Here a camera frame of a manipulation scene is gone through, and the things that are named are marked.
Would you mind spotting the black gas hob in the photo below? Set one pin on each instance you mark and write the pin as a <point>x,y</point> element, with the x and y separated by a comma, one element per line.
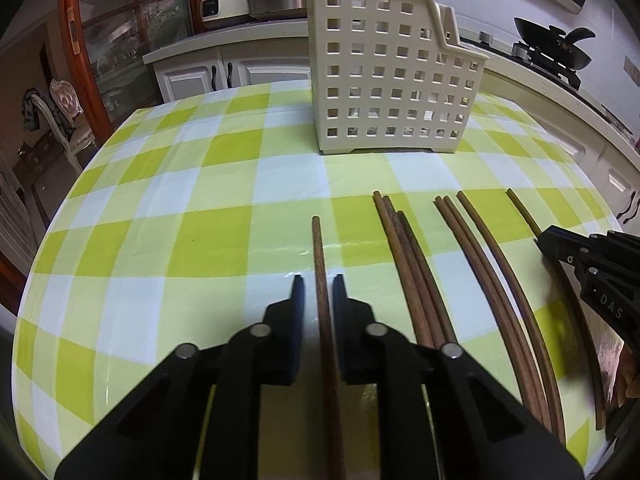
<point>555,67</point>

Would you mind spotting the black wok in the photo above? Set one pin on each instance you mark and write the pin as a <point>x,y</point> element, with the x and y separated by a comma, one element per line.
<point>540,40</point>

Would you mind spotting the ornate white chair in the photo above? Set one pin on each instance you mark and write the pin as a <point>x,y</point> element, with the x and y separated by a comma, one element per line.
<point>67,105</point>

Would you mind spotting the person's right hand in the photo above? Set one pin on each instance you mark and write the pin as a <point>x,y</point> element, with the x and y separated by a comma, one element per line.
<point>631,375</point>

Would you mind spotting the green checked tablecloth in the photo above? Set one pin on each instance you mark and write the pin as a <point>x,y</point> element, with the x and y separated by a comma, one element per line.
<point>175,210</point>

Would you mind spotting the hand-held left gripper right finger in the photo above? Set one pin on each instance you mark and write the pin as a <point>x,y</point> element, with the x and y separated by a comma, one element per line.
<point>340,330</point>

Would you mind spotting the brown wooden chopstick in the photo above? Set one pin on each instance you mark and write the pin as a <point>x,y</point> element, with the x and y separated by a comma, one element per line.
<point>459,220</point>
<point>392,245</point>
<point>320,270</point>
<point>407,227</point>
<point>487,240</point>
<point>452,225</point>
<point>408,260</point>
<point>522,210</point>

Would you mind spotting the red wooden glass door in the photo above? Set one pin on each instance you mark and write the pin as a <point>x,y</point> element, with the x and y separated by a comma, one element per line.
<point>75,35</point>

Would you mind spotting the dark cloth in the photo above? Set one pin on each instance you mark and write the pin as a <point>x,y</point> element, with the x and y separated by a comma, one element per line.
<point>31,110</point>

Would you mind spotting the white rice cooker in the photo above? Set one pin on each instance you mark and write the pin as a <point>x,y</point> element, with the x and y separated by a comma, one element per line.
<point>220,5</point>

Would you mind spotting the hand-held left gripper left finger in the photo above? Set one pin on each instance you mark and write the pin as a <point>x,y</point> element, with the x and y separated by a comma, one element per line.
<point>299,330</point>

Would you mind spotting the white kitchen cabinet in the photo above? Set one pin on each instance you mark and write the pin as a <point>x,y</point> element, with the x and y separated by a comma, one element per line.
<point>190,80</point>

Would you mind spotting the cream plastic utensil basket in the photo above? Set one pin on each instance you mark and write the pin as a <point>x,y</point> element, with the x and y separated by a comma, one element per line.
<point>370,60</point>

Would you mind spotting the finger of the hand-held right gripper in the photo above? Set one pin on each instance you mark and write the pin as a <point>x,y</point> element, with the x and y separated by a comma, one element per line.
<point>560,245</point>
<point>622,252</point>

